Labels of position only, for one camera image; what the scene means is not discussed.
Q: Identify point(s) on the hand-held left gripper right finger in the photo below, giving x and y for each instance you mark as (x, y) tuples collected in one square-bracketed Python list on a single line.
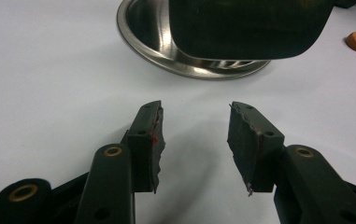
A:
[(253, 149)]

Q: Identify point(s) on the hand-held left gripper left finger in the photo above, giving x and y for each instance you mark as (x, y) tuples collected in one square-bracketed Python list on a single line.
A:
[(143, 155)]

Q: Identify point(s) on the steel utensil rack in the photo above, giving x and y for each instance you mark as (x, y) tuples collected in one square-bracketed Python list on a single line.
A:
[(153, 53)]

